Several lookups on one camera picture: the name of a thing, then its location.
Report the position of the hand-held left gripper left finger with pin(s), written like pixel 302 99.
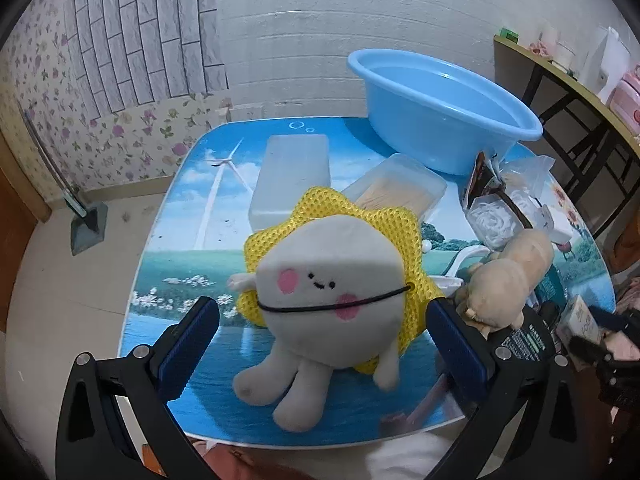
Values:
pixel 187 350

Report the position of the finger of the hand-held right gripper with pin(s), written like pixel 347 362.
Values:
pixel 610 318
pixel 587 351

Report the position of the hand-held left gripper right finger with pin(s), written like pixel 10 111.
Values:
pixel 457 355

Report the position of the beige plush toy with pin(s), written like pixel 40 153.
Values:
pixel 505 280

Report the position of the white plastic hook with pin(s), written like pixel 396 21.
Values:
pixel 462 254

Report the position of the clear plastic bag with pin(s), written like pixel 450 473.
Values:
pixel 487 222

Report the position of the white and yellow sun plush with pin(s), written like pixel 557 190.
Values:
pixel 325 300

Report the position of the clear toothpick box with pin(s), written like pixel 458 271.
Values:
pixel 400 185

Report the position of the dark brown snack packet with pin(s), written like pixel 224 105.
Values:
pixel 481 175

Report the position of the translucent long plastic box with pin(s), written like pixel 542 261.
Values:
pixel 290 180

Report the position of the blue plastic basin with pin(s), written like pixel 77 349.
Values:
pixel 440 130

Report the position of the pink container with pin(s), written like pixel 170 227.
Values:
pixel 627 97

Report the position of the cream printed carton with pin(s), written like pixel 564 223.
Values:
pixel 577 317

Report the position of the small white carton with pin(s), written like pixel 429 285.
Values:
pixel 557 227

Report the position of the brown wooden door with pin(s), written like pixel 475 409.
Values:
pixel 15 240

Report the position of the white kettle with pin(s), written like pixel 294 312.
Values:
pixel 605 60

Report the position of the white cup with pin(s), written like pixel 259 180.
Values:
pixel 549 36
pixel 564 55

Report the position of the pink flower ornament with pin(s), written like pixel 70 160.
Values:
pixel 541 50

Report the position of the green box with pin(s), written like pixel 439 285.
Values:
pixel 511 35

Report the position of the wooden side table black frame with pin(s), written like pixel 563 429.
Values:
pixel 530 85

